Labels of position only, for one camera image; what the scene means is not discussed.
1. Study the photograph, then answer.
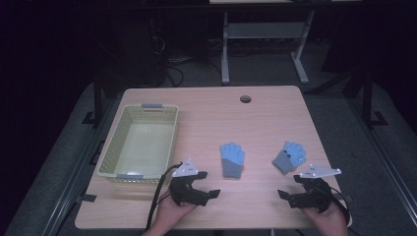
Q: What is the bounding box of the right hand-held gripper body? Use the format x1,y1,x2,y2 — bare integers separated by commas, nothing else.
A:
295,163,342,214

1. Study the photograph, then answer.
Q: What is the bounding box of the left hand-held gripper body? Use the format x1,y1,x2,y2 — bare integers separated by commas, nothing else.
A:
168,157,211,207

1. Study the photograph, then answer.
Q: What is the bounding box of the blue knit glove with dots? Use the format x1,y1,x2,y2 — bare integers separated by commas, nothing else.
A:
271,141,308,175

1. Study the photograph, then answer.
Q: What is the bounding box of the plain blue knit glove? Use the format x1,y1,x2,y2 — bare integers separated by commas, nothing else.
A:
218,142,246,180

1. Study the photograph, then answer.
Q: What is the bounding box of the pale yellow perforated plastic basket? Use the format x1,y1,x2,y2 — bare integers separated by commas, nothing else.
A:
96,102,180,185

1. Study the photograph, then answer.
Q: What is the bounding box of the person's right hand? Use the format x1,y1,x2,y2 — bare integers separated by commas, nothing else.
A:
300,200,350,236

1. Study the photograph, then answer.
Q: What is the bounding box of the person's left hand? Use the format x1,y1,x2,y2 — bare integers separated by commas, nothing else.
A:
144,190,199,236

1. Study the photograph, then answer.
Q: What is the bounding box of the black metal stand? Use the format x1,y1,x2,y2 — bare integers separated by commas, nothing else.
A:
360,70,389,130
82,73,105,130

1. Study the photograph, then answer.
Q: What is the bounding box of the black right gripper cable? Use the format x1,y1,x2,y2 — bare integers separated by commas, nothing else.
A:
328,186,352,228

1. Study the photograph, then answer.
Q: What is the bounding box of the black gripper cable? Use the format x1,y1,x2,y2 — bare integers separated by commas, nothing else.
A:
145,161,184,232
328,186,352,228

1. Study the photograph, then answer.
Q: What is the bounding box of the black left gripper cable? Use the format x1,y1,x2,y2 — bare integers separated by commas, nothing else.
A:
145,161,184,232

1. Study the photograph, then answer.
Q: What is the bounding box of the grey table edge bracket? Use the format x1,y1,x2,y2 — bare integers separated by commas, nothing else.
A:
76,193,98,204

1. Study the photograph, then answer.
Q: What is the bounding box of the tangle of floor cables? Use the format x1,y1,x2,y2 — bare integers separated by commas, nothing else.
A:
153,33,224,88

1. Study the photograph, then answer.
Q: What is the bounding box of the white metal table frame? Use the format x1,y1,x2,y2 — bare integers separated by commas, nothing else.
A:
220,9,317,87

